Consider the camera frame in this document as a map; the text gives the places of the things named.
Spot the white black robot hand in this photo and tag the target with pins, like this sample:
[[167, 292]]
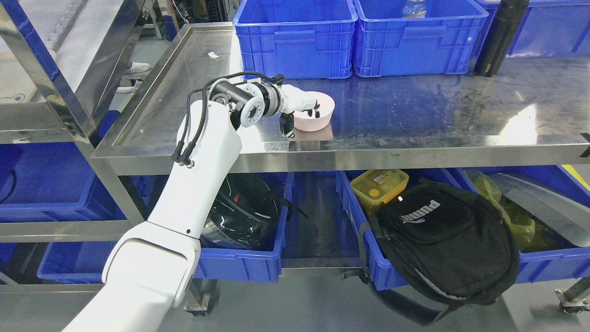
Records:
[[293, 99]]

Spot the pink plastic bowl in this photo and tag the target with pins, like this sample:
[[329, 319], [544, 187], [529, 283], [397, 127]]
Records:
[[315, 119]]

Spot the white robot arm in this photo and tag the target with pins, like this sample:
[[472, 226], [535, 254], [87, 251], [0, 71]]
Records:
[[150, 267]]

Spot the blue crate top middle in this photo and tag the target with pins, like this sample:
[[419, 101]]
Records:
[[388, 44]]

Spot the stainless steel shelf rack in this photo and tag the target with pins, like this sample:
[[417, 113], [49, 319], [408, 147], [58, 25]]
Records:
[[61, 62]]

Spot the blue crate left shelf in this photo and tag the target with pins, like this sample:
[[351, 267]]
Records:
[[51, 182]]

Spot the blue crate top left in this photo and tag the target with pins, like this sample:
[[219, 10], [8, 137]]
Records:
[[297, 38]]

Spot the black motorcycle helmet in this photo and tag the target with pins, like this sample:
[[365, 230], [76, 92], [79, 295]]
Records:
[[244, 214]]

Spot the yellow lunch box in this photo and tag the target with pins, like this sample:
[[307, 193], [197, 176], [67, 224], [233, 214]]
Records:
[[375, 188]]

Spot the clear plastic bottle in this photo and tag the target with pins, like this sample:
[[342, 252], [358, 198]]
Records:
[[414, 9]]

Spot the standing person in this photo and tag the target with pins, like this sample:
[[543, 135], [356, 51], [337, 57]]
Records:
[[135, 72]]

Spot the blue crate holding backpack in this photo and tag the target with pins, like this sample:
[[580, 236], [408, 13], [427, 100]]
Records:
[[383, 275]]

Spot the blue crate holding helmet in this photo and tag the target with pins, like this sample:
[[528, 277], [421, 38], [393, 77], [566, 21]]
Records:
[[262, 265]]

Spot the black puma backpack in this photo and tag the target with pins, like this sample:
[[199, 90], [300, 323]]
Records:
[[450, 244]]

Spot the black thermos bottle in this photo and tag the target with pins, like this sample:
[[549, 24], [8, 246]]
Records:
[[503, 28]]

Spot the stainless steel cart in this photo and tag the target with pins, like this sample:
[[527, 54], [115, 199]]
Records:
[[534, 112]]

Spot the blue crate top right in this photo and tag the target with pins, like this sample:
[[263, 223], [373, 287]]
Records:
[[553, 28]]

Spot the blue crate bottom left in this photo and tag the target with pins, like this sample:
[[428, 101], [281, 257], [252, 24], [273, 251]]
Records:
[[75, 262]]

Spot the green plastic bag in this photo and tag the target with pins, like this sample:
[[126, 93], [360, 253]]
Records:
[[531, 234]]

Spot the blue crate lower right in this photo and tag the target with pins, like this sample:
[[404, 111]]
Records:
[[568, 260]]

